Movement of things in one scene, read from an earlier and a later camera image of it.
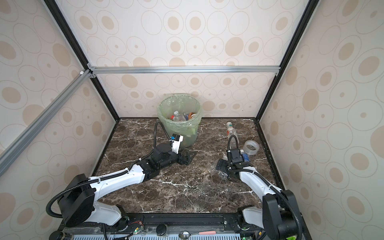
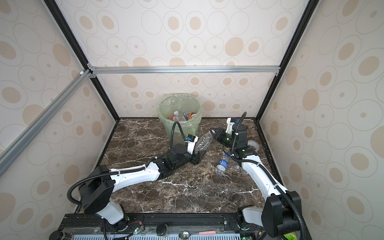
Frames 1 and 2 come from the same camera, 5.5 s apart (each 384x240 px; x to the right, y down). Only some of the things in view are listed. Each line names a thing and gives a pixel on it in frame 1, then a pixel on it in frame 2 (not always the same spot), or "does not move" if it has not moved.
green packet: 292,238 does not move
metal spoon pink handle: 184,235 does not move
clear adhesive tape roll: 251,147 does not move
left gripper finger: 187,156 → 200,154
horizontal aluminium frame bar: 93,70 does not move
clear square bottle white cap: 178,117 does not move
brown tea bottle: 190,114 does not move
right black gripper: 223,167 → 221,132
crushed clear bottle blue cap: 222,174 → 204,141
